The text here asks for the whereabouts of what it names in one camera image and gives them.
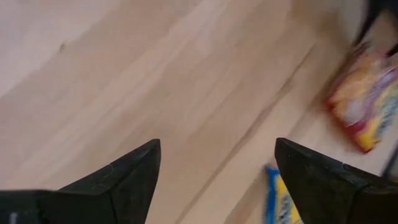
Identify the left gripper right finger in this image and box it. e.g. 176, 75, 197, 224
274, 137, 398, 224

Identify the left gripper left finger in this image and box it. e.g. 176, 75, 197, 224
0, 138, 162, 224

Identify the blue Maruchan ramen pack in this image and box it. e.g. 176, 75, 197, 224
263, 164, 305, 224

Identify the red Maruchan ramen pack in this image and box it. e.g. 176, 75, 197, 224
324, 41, 398, 154

